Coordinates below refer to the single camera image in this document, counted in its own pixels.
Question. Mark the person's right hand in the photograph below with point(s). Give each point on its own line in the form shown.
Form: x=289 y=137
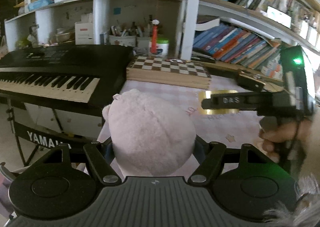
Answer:
x=308 y=135

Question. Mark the black keyboard stand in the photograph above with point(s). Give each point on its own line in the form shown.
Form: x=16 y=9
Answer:
x=36 y=127

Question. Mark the pink checkered tablecloth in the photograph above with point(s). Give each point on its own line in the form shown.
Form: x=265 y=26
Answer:
x=230 y=129

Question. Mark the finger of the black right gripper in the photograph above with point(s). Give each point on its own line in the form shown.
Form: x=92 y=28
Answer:
x=249 y=101

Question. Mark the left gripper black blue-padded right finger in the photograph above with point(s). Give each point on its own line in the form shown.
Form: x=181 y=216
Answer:
x=209 y=155

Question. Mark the black Yamaha keyboard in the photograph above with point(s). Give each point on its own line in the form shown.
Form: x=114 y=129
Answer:
x=81 y=79

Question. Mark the pink plush pig toy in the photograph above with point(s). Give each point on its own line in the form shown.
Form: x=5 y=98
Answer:
x=150 y=136

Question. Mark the wooden chess board box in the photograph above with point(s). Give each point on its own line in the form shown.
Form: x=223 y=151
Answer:
x=168 y=71

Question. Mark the white green-lid jar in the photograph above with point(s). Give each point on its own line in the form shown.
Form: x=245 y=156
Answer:
x=162 y=47

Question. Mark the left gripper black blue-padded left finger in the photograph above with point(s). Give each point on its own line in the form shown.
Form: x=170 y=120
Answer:
x=99 y=158

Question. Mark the orange white box stack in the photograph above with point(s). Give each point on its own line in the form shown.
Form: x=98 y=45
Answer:
x=273 y=70

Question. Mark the white bookshelf unit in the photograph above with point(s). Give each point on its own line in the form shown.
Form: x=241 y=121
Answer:
x=249 y=33

